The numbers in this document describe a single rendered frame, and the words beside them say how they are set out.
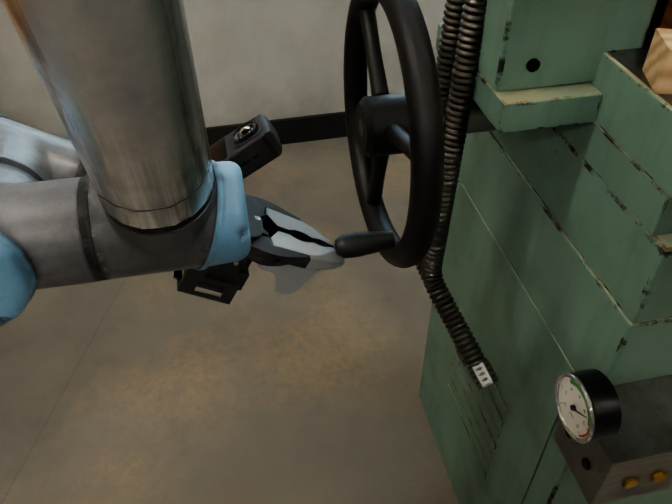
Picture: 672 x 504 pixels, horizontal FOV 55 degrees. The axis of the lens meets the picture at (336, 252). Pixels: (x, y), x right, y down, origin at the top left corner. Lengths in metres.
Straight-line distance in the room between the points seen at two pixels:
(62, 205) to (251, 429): 0.97
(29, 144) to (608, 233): 0.50
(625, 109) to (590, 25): 0.08
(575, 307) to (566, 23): 0.29
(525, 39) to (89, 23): 0.39
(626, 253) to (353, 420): 0.86
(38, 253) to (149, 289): 1.22
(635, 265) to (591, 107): 0.15
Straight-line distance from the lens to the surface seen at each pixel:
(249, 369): 1.46
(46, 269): 0.47
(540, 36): 0.60
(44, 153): 0.56
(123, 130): 0.34
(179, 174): 0.38
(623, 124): 0.61
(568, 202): 0.70
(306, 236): 0.63
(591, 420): 0.60
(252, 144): 0.55
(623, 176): 0.62
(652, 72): 0.59
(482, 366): 0.74
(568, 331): 0.74
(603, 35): 0.63
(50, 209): 0.46
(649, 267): 0.60
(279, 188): 1.94
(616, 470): 0.67
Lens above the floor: 1.15
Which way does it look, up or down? 42 degrees down
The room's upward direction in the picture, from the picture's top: straight up
